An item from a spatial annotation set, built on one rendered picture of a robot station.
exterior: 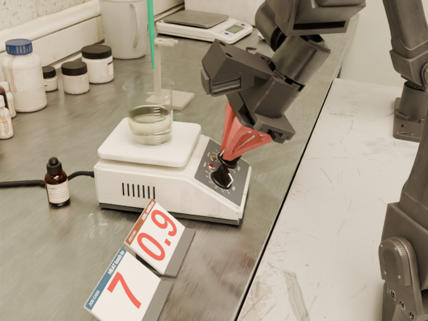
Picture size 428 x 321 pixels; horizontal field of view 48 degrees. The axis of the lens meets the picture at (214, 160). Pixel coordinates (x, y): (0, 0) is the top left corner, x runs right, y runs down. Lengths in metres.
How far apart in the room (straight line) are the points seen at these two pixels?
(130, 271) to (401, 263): 0.28
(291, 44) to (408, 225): 0.27
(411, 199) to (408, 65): 0.54
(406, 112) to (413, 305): 0.61
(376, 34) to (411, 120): 1.04
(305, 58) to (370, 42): 1.44
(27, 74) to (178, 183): 0.46
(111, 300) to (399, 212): 0.29
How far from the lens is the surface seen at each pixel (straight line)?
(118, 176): 0.64
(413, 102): 1.00
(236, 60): 0.57
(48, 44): 1.22
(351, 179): 0.79
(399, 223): 0.45
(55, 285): 0.58
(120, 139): 0.67
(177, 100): 1.01
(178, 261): 0.59
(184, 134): 0.68
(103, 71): 1.12
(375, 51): 2.04
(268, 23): 0.66
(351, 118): 1.01
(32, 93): 1.00
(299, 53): 0.60
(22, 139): 0.91
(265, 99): 0.60
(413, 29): 0.94
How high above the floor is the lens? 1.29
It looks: 29 degrees down
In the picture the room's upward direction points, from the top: 2 degrees clockwise
